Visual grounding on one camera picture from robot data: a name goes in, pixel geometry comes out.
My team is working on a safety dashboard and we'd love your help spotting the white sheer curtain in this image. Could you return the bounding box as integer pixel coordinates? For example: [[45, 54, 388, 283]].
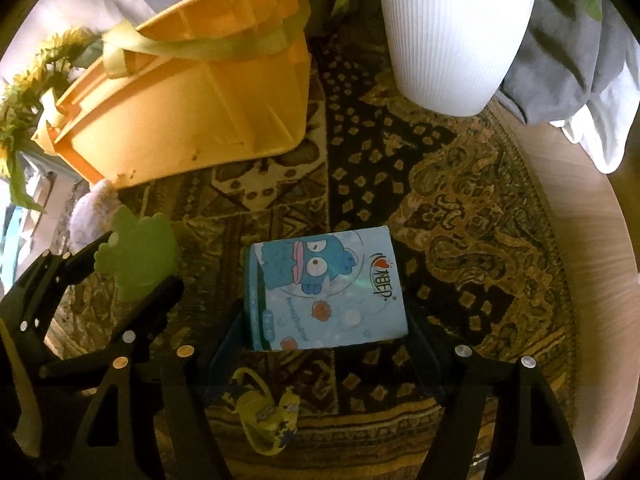
[[550, 84, 640, 176]]

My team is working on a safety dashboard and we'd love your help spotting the green frog plush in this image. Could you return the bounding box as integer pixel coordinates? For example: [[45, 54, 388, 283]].
[[96, 205, 180, 304]]

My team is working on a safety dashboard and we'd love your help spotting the grey curtain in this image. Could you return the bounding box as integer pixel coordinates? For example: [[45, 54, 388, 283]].
[[499, 0, 640, 127]]

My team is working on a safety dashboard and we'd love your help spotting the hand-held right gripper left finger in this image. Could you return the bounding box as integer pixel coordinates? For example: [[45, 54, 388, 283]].
[[65, 301, 247, 480]]

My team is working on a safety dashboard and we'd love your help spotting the yellow toy watch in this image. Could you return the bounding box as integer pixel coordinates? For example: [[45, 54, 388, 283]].
[[222, 367, 302, 457]]

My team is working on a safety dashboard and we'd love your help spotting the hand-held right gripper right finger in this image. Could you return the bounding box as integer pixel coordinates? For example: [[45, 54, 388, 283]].
[[406, 309, 587, 480]]

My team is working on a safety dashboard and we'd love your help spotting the white plush toy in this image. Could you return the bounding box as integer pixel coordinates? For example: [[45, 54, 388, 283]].
[[68, 179, 122, 257]]

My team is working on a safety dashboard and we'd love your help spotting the blue cartoon tissue pack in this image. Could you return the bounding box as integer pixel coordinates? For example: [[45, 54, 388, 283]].
[[243, 226, 410, 352]]

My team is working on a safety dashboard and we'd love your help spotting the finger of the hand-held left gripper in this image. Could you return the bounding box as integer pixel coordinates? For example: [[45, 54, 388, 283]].
[[1, 231, 113, 337], [39, 276, 186, 387]]

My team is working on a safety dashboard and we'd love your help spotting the orange plastic crate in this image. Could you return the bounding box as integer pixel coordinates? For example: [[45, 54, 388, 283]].
[[31, 0, 314, 189]]

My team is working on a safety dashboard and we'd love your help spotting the white ribbed plant pot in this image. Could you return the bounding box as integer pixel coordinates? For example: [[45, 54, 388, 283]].
[[375, 0, 537, 117]]

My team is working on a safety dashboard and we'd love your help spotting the sunflower bouquet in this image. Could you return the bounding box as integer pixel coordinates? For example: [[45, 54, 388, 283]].
[[0, 29, 102, 212]]

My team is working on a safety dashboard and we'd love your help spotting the patterned brown rug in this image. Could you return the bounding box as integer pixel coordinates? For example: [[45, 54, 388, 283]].
[[45, 10, 582, 480]]

